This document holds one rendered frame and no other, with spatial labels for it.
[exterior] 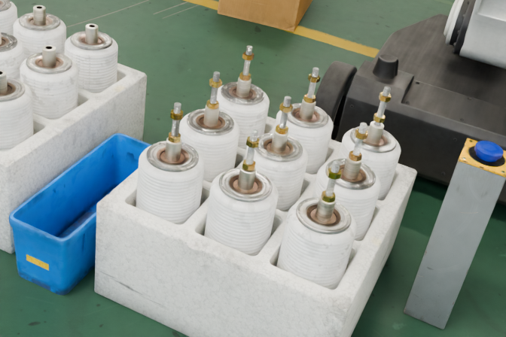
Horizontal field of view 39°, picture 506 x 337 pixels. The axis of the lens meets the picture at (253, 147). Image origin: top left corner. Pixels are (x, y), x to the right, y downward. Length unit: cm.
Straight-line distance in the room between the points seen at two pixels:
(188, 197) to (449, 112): 62
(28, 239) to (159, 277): 21
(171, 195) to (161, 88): 73
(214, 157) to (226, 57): 83
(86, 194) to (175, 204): 30
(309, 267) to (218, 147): 25
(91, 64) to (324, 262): 59
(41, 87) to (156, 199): 32
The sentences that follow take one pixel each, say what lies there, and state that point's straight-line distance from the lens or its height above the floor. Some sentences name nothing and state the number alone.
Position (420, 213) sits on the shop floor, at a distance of 148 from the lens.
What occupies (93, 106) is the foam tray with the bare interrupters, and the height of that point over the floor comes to 18.
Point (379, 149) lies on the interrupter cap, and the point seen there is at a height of 25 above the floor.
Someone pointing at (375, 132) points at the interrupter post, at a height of 27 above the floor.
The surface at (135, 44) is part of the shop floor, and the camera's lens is 193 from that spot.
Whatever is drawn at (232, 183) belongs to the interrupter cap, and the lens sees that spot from 100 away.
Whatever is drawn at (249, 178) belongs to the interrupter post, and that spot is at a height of 27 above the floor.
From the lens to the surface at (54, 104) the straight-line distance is 126.
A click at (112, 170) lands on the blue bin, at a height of 5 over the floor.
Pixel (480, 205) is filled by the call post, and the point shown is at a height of 25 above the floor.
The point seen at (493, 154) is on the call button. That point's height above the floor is 33.
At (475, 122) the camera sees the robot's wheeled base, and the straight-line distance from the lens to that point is 145.
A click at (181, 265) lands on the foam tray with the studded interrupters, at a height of 14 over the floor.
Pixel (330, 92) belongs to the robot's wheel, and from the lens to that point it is 146.
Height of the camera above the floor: 84
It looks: 33 degrees down
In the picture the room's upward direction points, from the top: 10 degrees clockwise
